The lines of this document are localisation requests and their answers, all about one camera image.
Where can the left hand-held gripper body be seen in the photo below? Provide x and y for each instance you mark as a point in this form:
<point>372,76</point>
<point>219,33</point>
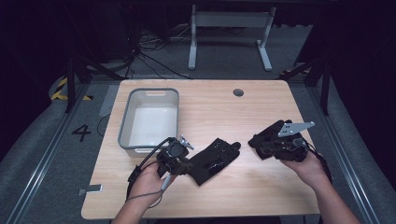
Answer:
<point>174,152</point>

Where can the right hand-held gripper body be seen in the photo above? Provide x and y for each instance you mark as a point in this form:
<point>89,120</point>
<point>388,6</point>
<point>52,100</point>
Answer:
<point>292,146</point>

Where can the grey plastic bin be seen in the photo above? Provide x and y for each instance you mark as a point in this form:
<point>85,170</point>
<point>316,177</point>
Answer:
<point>152,124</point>

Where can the person's right hand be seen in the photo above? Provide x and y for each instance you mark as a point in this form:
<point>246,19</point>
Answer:
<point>306,169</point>

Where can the person's left hand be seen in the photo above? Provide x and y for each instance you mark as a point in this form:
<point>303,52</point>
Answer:
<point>148,183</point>

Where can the black metal stand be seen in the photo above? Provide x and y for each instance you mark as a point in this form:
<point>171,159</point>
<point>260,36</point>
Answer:
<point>71,84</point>
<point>325,90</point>

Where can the yellow black hazard tape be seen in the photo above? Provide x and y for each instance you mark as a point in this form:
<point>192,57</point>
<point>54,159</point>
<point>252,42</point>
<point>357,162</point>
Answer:
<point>59,90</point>

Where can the aluminium floor rail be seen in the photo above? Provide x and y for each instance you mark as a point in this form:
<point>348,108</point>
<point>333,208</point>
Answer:
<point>342,155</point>
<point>46,155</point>

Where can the metal table bracket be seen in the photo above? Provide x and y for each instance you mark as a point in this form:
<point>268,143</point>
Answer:
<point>93,188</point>

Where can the white metal desk frame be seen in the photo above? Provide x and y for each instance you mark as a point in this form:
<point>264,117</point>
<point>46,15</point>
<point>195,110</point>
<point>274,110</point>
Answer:
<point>230,19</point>

